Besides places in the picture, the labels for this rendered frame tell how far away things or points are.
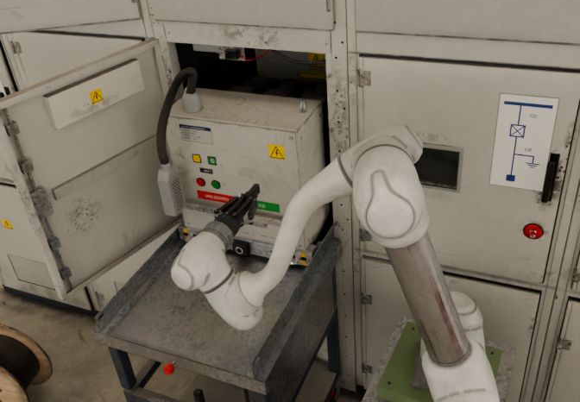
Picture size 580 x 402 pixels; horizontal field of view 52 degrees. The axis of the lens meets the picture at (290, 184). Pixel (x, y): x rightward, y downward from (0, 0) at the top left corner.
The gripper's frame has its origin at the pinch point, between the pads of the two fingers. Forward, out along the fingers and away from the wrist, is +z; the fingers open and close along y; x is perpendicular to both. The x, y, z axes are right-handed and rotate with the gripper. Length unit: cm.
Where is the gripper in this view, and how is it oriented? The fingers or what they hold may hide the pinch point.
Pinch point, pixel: (252, 193)
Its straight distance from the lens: 183.4
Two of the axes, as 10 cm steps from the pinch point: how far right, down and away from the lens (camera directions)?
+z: 3.9, -5.2, 7.6
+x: -0.8, -8.4, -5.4
